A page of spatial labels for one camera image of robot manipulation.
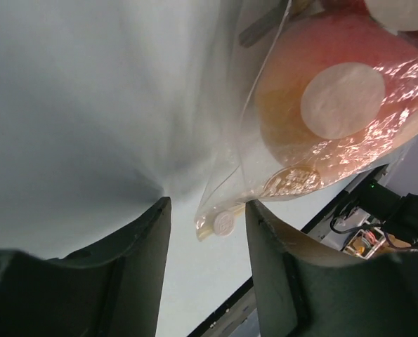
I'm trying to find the clear dotted zip top bag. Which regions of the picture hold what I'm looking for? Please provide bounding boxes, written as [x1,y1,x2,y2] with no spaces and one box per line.
[195,1,418,241]

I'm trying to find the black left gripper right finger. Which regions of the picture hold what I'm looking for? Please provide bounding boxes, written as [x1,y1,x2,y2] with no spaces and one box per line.
[245,201,418,336]

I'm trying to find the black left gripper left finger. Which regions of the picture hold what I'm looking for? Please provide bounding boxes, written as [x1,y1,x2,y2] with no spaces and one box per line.
[0,197,171,336]

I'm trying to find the black right robot arm base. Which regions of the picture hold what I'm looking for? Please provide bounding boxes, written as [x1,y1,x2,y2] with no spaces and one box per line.
[301,164,418,259]

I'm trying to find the fake peach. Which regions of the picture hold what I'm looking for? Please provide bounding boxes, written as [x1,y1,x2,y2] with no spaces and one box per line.
[254,13,418,173]

